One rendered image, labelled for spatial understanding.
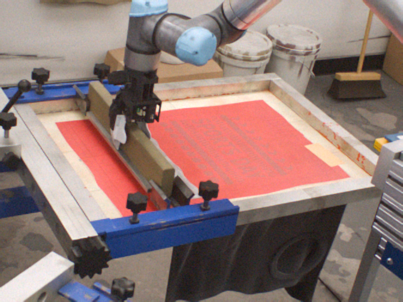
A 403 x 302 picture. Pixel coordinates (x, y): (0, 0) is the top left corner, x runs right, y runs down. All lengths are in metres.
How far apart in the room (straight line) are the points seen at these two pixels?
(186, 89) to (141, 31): 0.55
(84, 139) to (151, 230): 0.42
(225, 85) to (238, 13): 0.60
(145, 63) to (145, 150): 0.19
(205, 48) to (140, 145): 0.28
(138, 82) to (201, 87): 0.51
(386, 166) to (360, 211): 2.11
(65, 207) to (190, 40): 0.40
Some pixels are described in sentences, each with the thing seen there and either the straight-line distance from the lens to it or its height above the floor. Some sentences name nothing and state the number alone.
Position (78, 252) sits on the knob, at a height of 1.04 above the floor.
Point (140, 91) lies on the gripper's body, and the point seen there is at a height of 1.17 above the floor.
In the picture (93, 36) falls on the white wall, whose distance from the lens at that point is 4.03.
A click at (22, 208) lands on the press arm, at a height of 0.89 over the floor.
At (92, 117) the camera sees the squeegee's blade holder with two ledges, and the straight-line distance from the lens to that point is 1.92.
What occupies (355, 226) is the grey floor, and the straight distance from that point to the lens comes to 3.57.
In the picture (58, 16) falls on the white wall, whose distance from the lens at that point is 3.92.
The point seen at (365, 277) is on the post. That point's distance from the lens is 2.39.
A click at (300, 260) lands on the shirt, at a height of 0.73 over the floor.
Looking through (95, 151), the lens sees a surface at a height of 0.96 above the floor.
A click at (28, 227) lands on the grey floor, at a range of 3.21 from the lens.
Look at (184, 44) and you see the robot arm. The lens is 1.57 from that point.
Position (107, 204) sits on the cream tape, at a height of 0.96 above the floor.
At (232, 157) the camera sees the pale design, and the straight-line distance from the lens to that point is 1.92.
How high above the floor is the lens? 1.92
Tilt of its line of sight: 30 degrees down
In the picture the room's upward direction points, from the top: 10 degrees clockwise
